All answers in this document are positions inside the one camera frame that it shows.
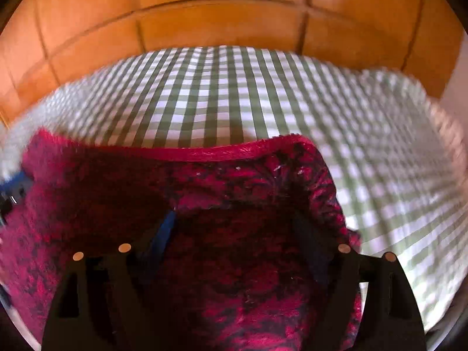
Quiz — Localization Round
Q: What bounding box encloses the wooden wardrobe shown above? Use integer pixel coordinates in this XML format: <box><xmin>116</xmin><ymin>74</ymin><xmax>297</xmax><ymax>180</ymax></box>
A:
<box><xmin>0</xmin><ymin>0</ymin><xmax>468</xmax><ymax>129</ymax></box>

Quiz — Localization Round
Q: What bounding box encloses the red floral fleece sweater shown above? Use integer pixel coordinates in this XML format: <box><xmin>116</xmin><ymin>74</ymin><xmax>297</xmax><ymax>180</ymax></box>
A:
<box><xmin>0</xmin><ymin>128</ymin><xmax>366</xmax><ymax>351</ymax></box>

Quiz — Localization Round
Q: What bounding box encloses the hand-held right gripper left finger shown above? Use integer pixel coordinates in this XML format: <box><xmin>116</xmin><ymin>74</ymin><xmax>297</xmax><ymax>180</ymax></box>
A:
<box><xmin>41</xmin><ymin>210</ymin><xmax>178</xmax><ymax>351</ymax></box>

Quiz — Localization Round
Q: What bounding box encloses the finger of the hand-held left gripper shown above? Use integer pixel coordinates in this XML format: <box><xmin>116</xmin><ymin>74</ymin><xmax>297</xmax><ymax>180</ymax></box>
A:
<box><xmin>0</xmin><ymin>170</ymin><xmax>35</xmax><ymax>227</ymax></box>

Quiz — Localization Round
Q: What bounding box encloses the green checked bedsheet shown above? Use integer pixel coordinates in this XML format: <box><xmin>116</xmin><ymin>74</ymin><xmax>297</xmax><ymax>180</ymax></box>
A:
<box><xmin>0</xmin><ymin>45</ymin><xmax>466</xmax><ymax>341</ymax></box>

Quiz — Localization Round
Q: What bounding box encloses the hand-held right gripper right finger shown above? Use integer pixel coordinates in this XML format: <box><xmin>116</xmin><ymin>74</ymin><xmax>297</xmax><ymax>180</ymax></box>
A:
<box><xmin>292</xmin><ymin>215</ymin><xmax>427</xmax><ymax>351</ymax></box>

